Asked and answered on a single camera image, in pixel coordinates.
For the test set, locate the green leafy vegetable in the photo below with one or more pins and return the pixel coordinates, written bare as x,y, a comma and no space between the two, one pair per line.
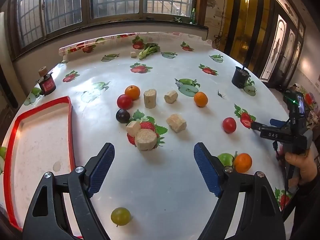
148,50

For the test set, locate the small beige cork block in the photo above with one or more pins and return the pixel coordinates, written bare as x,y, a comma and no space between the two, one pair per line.
171,96

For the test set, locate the small white cube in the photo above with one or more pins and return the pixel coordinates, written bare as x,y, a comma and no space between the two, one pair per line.
133,54

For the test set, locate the large round beige cork block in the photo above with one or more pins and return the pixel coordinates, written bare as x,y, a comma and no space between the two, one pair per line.
145,139

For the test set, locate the green bottle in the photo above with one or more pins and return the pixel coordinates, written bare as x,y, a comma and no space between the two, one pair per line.
193,16

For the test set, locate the tall beige cork cylinder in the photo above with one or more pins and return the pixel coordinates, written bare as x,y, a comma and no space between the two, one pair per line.
150,98

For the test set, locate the fruit printed tablecloth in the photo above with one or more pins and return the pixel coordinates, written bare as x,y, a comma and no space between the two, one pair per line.
155,177

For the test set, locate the dark purple plum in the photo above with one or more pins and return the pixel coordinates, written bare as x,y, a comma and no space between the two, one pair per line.
122,115

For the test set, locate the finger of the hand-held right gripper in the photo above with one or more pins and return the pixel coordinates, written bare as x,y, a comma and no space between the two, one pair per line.
277,122
255,126

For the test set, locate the wide beige cork block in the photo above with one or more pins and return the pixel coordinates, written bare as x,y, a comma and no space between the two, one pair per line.
176,123

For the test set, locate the orange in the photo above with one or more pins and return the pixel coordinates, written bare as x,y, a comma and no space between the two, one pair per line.
242,162
200,99
132,92

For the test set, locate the glass panelled door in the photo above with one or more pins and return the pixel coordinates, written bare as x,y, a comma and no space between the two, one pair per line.
285,45

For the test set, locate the person's right hand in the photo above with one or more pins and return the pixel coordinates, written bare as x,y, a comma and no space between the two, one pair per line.
301,166

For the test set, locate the black cup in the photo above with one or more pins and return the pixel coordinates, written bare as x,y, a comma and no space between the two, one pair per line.
240,78

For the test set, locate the barred window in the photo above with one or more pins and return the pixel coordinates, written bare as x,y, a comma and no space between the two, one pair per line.
115,0

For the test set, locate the red plum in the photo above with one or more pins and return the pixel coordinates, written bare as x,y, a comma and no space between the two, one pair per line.
229,125
124,101

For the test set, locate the red rimmed white tray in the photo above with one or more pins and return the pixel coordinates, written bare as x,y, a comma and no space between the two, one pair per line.
37,135

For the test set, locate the person's right forearm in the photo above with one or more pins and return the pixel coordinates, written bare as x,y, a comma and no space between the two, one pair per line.
306,210

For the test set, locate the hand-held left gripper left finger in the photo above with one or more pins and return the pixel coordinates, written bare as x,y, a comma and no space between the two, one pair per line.
102,170

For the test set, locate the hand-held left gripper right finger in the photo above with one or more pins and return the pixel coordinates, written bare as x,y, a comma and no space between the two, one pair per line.
203,165

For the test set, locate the floral printed cloth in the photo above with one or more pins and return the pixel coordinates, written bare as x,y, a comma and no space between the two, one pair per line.
310,100

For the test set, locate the small dark twig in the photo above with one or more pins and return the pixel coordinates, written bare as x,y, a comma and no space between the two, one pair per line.
220,94

